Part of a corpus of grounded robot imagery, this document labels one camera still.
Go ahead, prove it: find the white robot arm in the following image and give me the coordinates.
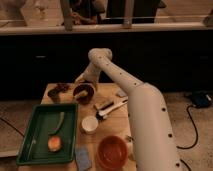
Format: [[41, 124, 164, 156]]
[[75, 48, 182, 171]]

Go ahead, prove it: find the black cable right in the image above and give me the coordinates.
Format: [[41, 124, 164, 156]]
[[176, 103, 200, 171]]

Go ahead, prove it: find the blue sponge front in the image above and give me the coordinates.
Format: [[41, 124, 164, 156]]
[[75, 146, 92, 171]]

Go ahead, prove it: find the blue grey sponge back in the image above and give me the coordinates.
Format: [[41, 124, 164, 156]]
[[116, 90, 127, 98]]

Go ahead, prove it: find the orange peach fruit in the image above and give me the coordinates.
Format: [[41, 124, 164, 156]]
[[48, 136, 62, 152]]

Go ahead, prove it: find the black cable left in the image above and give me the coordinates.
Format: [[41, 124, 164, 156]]
[[0, 116, 26, 138]]

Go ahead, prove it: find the blue black floor device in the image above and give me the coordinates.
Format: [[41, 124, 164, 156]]
[[191, 93, 212, 108]]

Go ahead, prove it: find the dark purple bowl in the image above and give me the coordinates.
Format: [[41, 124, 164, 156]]
[[73, 84, 94, 105]]

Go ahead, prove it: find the black cable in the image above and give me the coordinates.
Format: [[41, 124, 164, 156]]
[[0, 116, 26, 138], [176, 103, 200, 171]]

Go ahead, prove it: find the black white dish brush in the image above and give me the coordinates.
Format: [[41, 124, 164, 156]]
[[96, 99, 128, 120]]

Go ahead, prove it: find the wooden block eraser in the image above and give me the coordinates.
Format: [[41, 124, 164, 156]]
[[94, 99, 114, 110]]

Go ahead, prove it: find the metal fork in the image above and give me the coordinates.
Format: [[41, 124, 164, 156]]
[[125, 135, 133, 142]]

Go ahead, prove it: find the orange bowl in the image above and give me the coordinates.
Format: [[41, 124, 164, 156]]
[[96, 136, 128, 171]]

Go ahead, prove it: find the green plastic tray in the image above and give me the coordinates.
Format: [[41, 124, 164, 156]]
[[17, 103, 78, 166]]

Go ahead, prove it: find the white cup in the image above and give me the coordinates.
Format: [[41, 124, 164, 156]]
[[81, 116, 99, 134]]

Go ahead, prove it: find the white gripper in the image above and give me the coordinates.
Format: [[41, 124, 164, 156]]
[[75, 62, 101, 89]]

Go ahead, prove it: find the brown grapes toy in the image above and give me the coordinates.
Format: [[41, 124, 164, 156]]
[[56, 83, 70, 93]]

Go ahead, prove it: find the light green cup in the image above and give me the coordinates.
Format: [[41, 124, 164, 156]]
[[128, 146, 135, 161]]

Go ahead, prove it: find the yellow banana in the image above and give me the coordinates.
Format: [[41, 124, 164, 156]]
[[74, 91, 88, 100]]

